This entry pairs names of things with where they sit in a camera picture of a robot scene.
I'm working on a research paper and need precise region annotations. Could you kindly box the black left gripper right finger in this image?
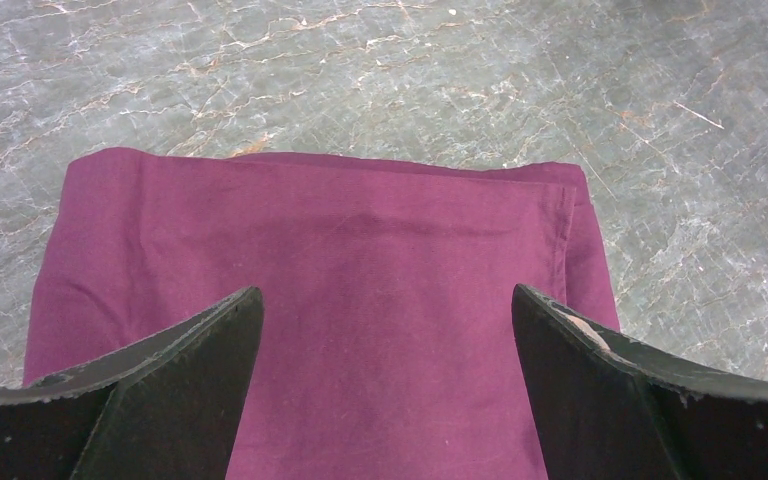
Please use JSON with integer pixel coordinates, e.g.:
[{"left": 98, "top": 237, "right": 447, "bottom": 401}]
[{"left": 512, "top": 285, "right": 768, "bottom": 479}]

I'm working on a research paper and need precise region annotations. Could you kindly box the purple cloth wrap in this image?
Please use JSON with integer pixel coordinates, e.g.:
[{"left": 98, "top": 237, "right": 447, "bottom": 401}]
[{"left": 24, "top": 148, "right": 619, "bottom": 479}]

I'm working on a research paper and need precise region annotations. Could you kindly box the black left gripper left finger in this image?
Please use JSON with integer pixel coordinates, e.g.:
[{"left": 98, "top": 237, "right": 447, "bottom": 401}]
[{"left": 0, "top": 287, "right": 264, "bottom": 479}]

